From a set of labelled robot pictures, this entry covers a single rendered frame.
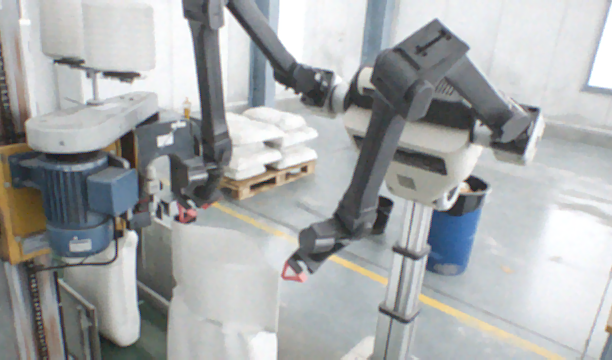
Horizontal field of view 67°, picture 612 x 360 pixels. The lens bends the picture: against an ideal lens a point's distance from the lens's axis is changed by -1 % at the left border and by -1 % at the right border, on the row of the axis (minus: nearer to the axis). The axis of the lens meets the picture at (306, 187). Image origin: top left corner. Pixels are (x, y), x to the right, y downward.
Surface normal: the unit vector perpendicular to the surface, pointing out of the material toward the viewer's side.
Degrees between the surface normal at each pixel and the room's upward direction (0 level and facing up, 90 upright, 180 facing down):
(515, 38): 90
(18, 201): 90
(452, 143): 40
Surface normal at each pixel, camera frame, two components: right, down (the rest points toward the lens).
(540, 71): -0.62, 0.24
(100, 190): -0.25, 0.33
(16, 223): 0.78, 0.28
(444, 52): -0.30, -0.41
